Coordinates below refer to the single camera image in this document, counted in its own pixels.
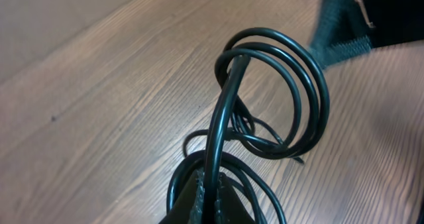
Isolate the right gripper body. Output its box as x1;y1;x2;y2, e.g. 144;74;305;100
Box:
350;0;423;48

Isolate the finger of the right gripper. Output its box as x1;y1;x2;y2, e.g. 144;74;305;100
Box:
309;0;373;68

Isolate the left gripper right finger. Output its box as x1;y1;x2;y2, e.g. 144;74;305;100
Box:
214;173;255;224

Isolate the thick black USB cable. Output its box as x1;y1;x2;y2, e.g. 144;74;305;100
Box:
165;27;331;224

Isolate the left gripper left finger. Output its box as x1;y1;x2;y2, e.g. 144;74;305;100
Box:
159;169;204;224

